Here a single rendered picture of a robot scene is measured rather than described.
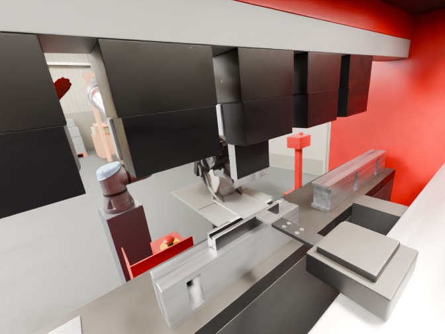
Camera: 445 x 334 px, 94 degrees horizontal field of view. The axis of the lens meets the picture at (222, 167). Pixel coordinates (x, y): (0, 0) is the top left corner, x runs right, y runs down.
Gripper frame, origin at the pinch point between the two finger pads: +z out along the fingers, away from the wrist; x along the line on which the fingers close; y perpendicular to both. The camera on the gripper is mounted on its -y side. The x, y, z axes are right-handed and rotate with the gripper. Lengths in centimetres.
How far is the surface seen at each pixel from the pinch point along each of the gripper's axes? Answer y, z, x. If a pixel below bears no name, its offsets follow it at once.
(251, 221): 7.7, 8.9, -2.6
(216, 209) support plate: 1.4, 2.1, -6.2
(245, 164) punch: 16.4, -2.0, -2.9
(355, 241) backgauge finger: 25.9, 18.6, 0.6
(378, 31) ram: 35, -22, 52
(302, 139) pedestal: -79, -37, 156
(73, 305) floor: -151, 3, -63
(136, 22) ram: 34.0, -17.1, -20.7
